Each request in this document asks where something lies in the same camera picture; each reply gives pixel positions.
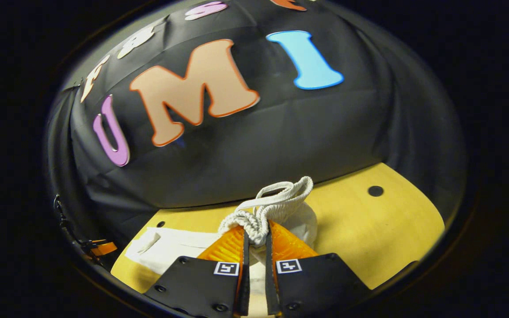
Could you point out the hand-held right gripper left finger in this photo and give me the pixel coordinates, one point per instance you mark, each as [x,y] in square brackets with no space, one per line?
[192,282]

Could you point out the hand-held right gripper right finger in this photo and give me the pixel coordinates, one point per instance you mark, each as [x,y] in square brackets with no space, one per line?
[316,282]

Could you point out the black backdrop cloth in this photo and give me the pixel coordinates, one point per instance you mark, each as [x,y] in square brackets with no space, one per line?
[281,145]

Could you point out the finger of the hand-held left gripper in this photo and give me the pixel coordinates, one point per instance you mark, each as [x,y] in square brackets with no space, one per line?
[103,248]

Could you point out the white jeans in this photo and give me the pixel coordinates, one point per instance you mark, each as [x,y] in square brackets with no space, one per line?
[281,207]

